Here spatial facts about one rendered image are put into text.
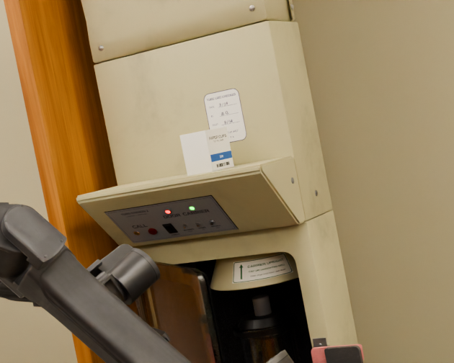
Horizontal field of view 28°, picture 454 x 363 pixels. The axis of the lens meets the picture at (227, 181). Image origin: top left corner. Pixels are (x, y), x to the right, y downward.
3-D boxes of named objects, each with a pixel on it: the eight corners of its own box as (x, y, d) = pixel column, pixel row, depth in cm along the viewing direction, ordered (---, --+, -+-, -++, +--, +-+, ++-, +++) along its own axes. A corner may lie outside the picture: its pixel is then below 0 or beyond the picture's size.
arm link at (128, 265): (45, 297, 130) (37, 263, 123) (102, 248, 136) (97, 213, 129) (104, 346, 125) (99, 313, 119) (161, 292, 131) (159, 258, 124)
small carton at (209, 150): (208, 170, 136) (201, 131, 136) (234, 166, 133) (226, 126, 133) (187, 176, 132) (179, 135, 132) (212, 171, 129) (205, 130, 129)
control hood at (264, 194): (127, 245, 148) (116, 186, 148) (308, 221, 133) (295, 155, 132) (86, 260, 138) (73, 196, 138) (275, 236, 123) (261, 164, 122)
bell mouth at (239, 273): (239, 270, 161) (233, 240, 161) (331, 260, 152) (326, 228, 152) (190, 294, 145) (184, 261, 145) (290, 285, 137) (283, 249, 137)
